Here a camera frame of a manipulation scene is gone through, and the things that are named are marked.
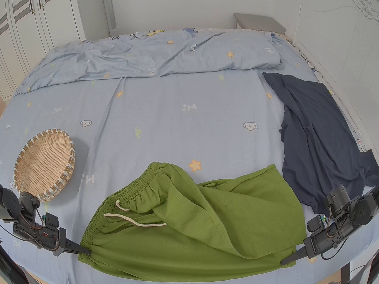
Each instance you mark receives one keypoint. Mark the bed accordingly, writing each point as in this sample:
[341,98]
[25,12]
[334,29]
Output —
[192,114]

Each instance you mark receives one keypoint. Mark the pale blue quilt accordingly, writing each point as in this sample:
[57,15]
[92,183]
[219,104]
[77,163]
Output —
[177,55]

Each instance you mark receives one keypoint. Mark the green shorts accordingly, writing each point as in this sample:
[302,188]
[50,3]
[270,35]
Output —
[207,232]

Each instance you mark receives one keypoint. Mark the dark blue garment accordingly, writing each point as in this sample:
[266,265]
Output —
[319,146]

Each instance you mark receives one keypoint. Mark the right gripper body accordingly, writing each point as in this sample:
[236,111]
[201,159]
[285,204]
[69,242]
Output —
[321,240]

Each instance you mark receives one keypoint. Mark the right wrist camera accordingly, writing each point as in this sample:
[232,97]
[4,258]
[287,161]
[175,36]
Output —
[314,224]

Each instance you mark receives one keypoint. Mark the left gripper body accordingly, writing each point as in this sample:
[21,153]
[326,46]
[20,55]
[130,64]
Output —
[60,243]

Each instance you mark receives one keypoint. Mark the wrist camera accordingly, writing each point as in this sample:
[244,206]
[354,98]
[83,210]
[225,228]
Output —
[314,224]
[51,221]

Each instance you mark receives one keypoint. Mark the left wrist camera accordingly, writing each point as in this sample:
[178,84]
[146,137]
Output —
[51,221]

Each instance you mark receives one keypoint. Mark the round woven basket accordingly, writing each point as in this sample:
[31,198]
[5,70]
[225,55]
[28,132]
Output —
[44,164]

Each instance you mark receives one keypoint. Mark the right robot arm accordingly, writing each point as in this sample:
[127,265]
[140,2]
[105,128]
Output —
[364,208]

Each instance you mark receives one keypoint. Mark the white wardrobe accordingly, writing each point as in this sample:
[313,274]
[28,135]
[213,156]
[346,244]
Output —
[44,25]

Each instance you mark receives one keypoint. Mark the grey bedside table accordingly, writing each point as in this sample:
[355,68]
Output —
[257,21]

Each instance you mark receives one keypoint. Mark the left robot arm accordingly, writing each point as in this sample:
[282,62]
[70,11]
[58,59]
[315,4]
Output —
[28,204]

